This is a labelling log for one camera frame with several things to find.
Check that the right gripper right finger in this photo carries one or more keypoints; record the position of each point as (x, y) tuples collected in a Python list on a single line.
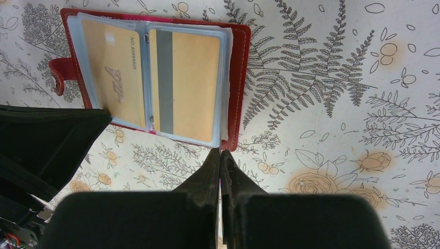
[(253, 218)]

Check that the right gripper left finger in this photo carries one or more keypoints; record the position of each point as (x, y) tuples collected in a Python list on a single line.
[(185, 217)]

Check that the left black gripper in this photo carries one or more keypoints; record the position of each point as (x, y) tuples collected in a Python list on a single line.
[(41, 149)]

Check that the gold VIP card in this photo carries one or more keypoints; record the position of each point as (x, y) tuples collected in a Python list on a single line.
[(114, 54)]

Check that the red card holder wallet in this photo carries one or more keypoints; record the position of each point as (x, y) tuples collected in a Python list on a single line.
[(63, 69)]

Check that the floral table mat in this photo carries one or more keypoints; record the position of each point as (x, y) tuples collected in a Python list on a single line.
[(340, 96)]

